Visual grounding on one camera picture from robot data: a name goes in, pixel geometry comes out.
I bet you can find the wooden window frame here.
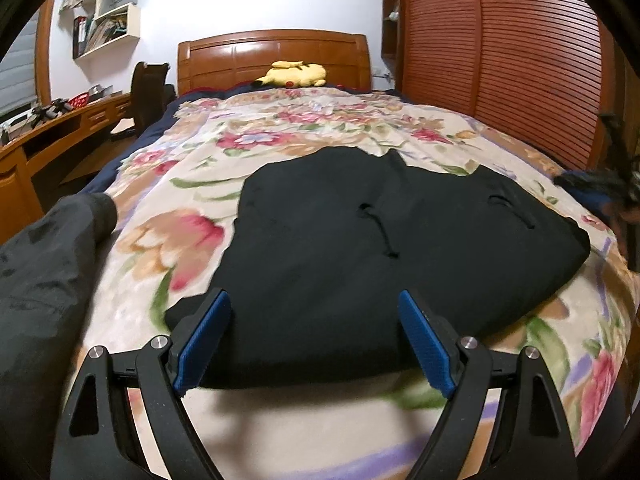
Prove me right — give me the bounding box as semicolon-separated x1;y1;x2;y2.
33;0;59;107

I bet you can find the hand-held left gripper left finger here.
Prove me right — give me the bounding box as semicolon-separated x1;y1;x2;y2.
50;287;233;480

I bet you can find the wooden desk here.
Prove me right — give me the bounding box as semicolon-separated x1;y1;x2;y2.
0;91;135;232

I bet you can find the wooden louvered wardrobe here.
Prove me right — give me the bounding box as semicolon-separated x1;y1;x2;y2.
381;0;620;181

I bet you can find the yellow plush toy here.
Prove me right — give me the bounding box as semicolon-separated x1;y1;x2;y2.
252;61;328;89

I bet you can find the dark brown chair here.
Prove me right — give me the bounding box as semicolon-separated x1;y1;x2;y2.
111;61;177;140

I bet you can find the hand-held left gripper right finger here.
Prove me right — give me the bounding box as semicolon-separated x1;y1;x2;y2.
397;289;583;480

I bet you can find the black buttoned coat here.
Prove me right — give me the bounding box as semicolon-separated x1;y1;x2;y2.
164;146;592;390

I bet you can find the floral blanket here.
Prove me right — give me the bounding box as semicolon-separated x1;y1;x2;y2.
65;86;637;480

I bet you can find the grey window blind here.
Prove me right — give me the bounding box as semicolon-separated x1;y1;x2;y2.
0;10;41;117

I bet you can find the white wall shelf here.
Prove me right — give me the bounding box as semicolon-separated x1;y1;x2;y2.
59;0;148;60

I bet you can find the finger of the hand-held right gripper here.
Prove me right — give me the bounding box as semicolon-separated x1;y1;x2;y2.
552;170;621;202

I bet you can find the navy bedding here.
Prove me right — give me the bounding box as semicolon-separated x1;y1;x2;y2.
75;85;251;197

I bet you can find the wooden bed headboard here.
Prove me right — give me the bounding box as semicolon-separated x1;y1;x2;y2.
176;30;373;97

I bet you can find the black device on desk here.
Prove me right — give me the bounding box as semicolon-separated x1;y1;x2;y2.
31;99;71;124

